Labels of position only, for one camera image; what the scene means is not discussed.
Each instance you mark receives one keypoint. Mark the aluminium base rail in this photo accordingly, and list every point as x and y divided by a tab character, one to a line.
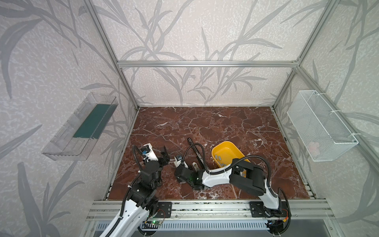
208	214

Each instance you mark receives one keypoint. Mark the yellow plastic tray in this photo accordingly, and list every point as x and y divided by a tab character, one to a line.
228	151

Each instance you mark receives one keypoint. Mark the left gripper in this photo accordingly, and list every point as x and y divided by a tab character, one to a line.
161	157

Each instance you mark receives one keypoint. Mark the clear plastic wall shelf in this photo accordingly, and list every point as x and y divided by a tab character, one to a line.
79	135

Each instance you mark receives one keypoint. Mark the white wire basket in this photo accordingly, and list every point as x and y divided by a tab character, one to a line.
324	134

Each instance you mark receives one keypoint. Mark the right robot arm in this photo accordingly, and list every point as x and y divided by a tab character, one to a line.
240	173

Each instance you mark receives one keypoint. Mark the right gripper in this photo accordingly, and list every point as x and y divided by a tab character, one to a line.
195	165

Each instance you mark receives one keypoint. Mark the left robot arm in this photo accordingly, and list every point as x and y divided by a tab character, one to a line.
140	202

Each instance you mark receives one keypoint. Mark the green circuit board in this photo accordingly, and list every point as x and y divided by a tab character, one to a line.
152	224

